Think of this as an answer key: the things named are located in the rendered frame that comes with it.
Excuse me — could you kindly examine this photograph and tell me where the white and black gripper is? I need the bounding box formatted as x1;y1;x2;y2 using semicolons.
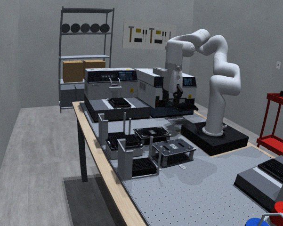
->
162;70;183;108

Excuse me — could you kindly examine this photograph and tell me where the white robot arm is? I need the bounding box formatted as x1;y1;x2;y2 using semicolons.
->
153;29;241;137

